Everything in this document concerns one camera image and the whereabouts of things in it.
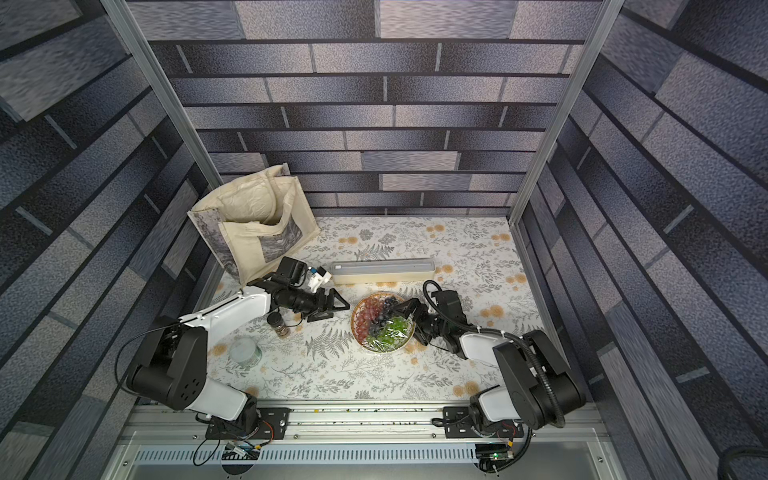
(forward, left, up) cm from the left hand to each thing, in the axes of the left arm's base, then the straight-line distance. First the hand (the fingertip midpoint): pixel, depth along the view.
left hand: (340, 308), depth 84 cm
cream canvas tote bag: (+19, +25, +16) cm, 35 cm away
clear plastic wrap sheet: (-3, -10, -5) cm, 12 cm away
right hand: (+1, -17, -5) cm, 18 cm away
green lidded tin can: (-12, +25, -3) cm, 28 cm away
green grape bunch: (-4, -16, -6) cm, 18 cm away
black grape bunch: (-2, -10, -5) cm, 12 cm away
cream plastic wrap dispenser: (+19, -12, -9) cm, 24 cm away
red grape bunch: (+2, -7, -6) cm, 9 cm away
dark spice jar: (-4, +18, 0) cm, 18 cm away
